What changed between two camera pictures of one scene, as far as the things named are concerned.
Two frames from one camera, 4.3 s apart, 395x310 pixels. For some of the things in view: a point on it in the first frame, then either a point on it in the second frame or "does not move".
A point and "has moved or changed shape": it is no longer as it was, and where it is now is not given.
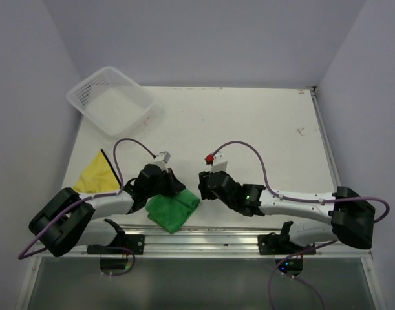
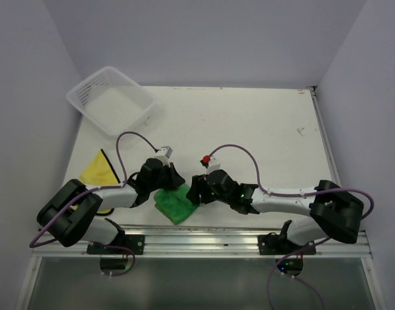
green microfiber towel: [171, 212] has moved or changed shape
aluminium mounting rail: [213, 242] does not move
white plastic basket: [110, 100] does not move
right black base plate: [272, 243] does not move
